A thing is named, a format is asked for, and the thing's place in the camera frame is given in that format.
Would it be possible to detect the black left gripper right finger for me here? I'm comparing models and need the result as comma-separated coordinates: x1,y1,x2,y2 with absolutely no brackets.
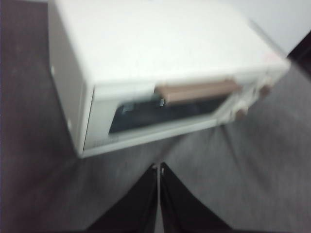
158,162,232,233

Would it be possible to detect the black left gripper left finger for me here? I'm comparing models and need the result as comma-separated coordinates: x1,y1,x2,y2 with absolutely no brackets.
86,163,159,233

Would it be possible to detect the oven door with brown handle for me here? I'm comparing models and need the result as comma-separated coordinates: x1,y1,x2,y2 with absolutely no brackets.
82,77,244,159

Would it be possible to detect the brown and white oven knob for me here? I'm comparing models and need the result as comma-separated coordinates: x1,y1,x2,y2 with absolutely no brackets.
258,83,272,97
233,106,249,122

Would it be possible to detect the white toaster oven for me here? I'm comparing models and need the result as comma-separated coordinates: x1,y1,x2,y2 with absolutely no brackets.
48,0,292,159

